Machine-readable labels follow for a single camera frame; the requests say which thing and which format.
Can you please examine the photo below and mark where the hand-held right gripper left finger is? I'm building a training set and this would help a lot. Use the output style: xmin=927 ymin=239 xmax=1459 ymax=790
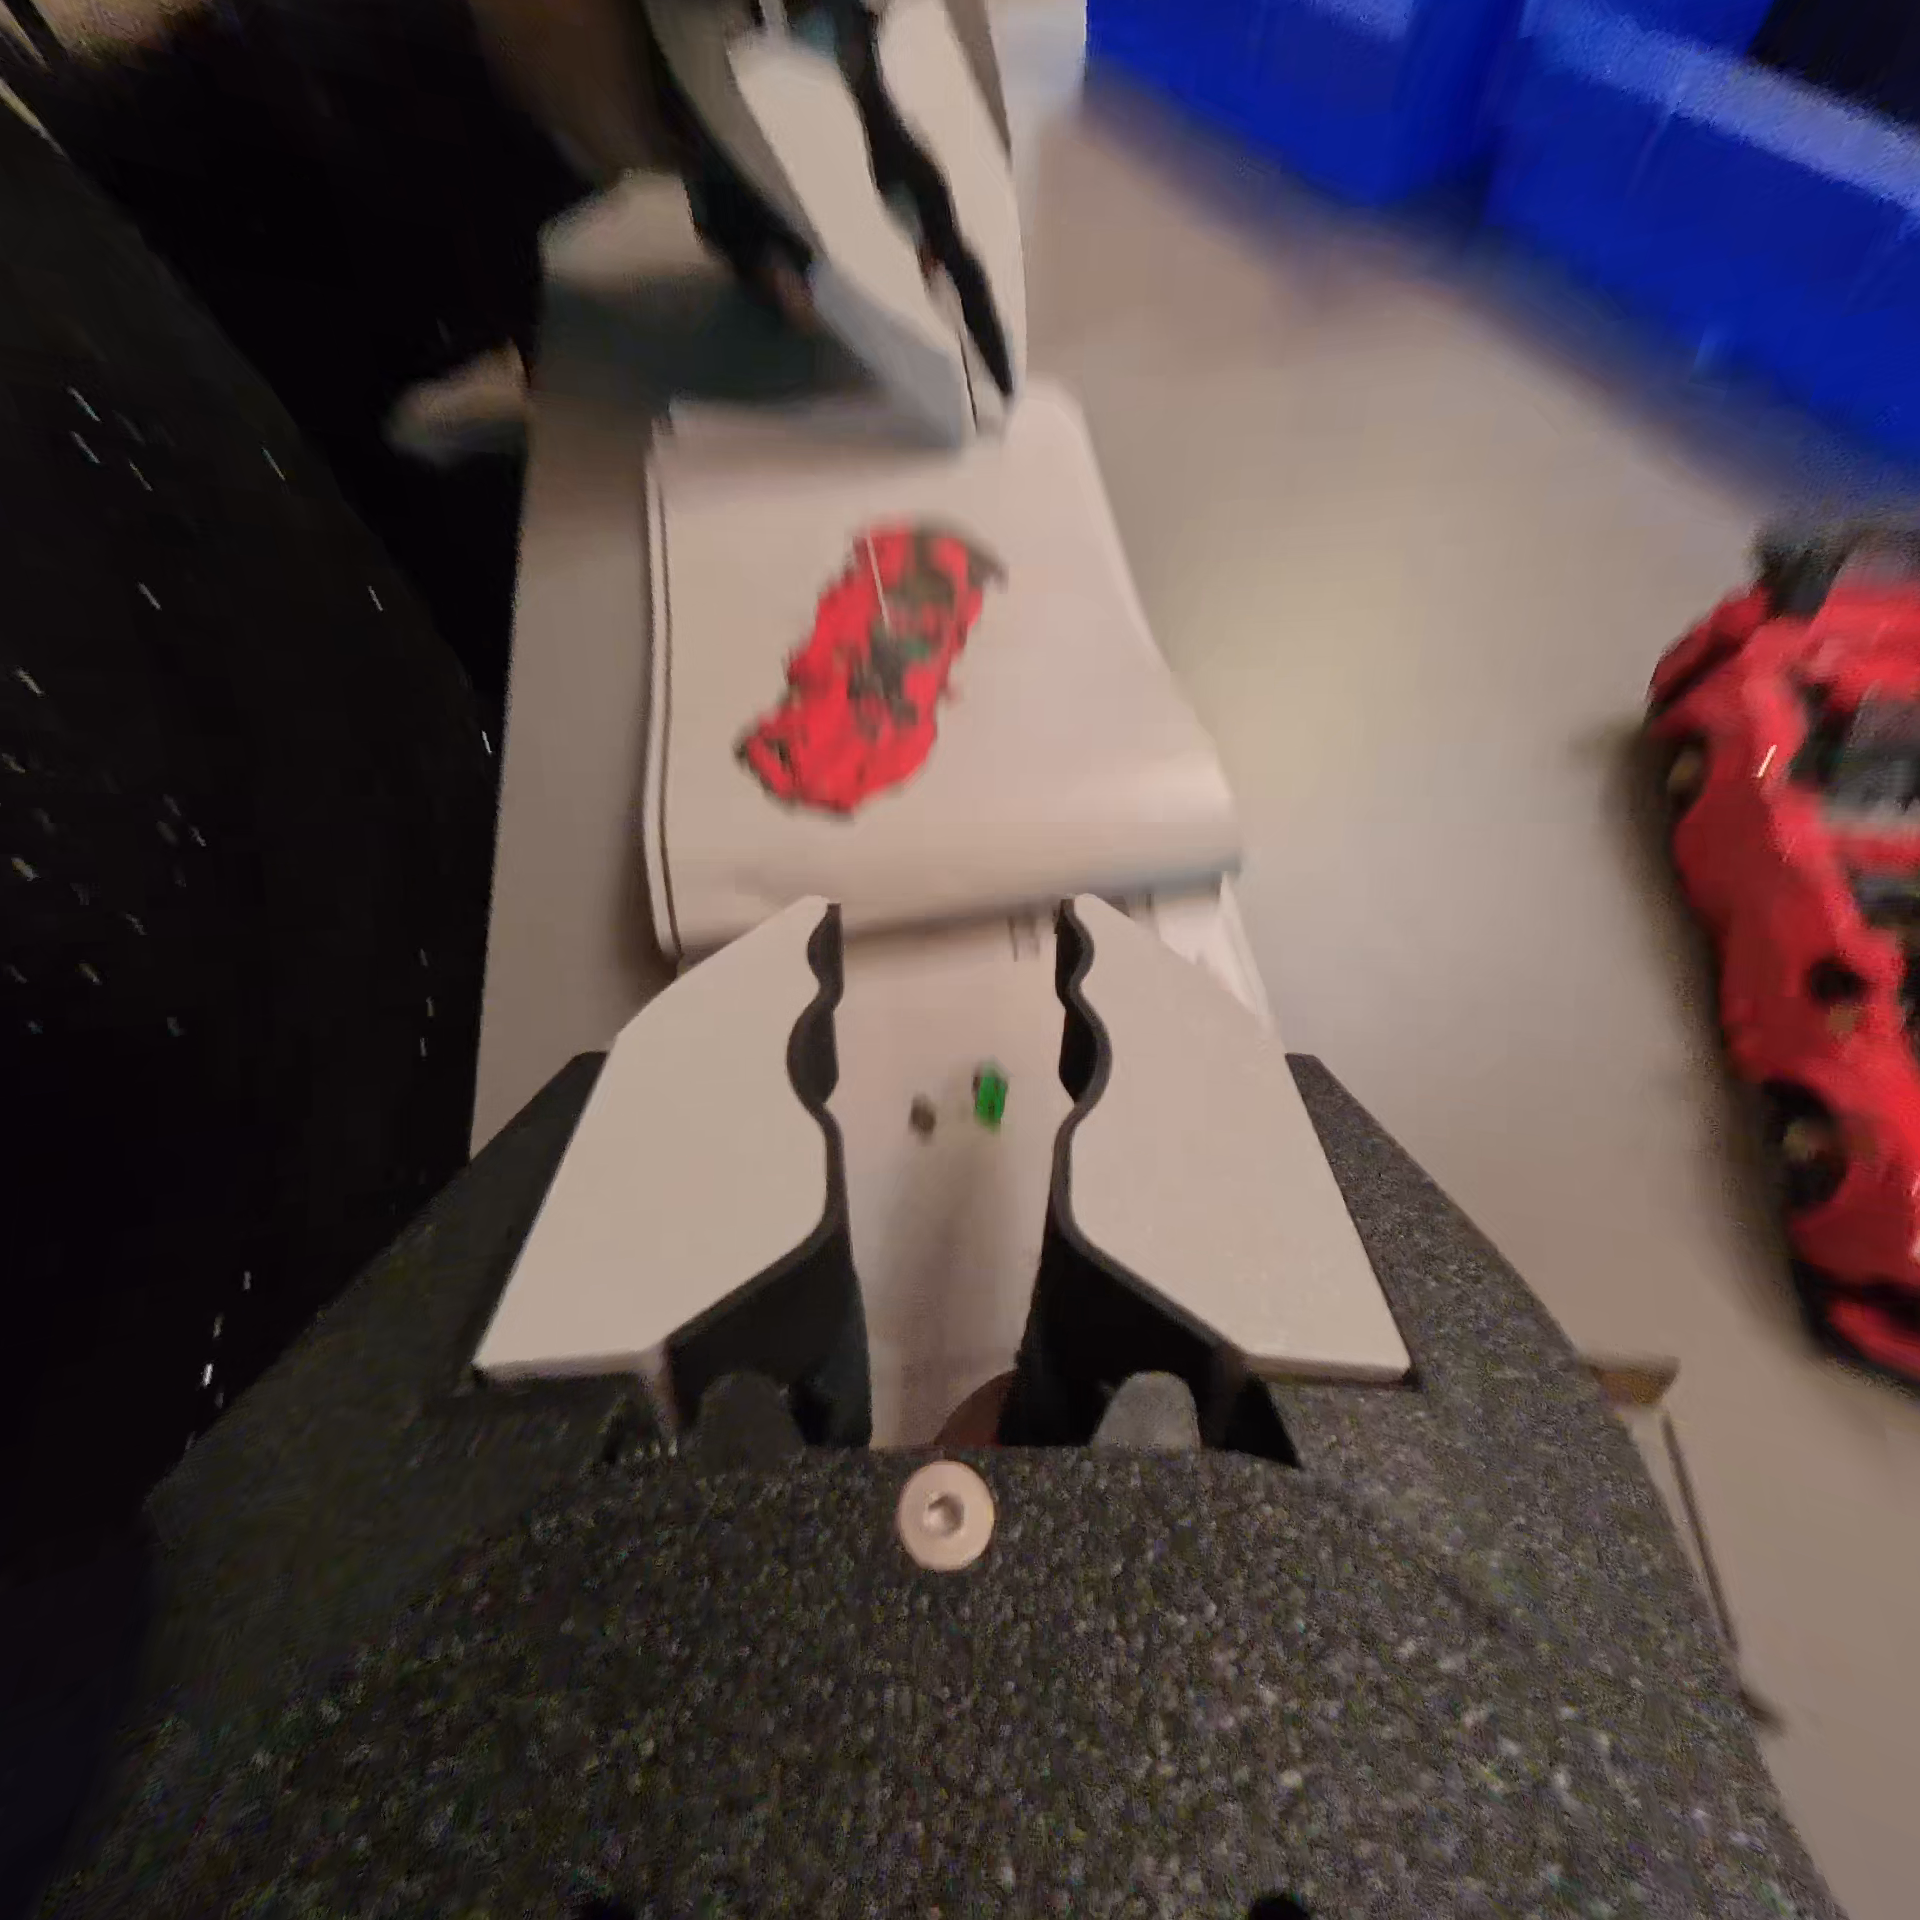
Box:
xmin=470 ymin=898 xmax=875 ymax=1445

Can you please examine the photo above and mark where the white lego instruction booklet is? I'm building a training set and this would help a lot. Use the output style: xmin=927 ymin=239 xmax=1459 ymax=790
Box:
xmin=642 ymin=377 xmax=1277 ymax=1445

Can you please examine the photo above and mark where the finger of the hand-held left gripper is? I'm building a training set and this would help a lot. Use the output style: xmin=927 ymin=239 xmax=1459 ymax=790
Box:
xmin=840 ymin=0 xmax=1041 ymax=408
xmin=723 ymin=25 xmax=980 ymax=456

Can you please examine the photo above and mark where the dark speckled cloth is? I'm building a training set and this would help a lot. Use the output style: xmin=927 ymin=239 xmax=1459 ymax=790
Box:
xmin=0 ymin=0 xmax=520 ymax=1652

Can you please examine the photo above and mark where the red lego car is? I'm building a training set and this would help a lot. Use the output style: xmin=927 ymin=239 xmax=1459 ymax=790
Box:
xmin=1638 ymin=521 xmax=1920 ymax=1400

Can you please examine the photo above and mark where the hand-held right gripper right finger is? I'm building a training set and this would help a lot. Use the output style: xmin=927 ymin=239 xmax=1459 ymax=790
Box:
xmin=998 ymin=898 xmax=1415 ymax=1455

